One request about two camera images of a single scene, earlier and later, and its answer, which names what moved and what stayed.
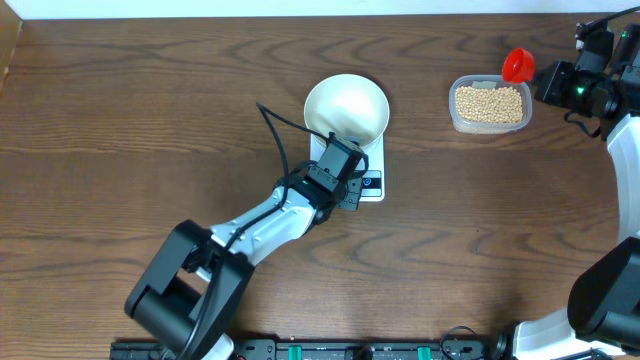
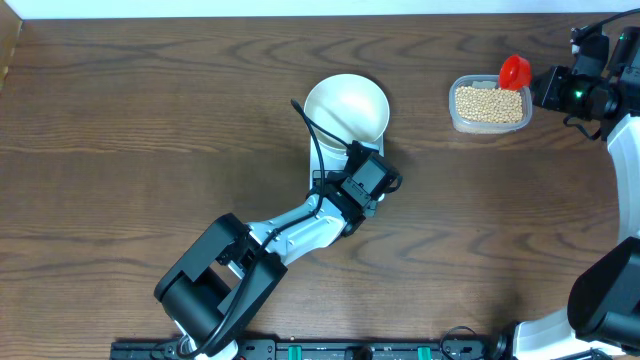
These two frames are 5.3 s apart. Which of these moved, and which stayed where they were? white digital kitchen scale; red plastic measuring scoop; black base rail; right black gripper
Moved: red plastic measuring scoop
Stayed: white digital kitchen scale; black base rail; right black gripper
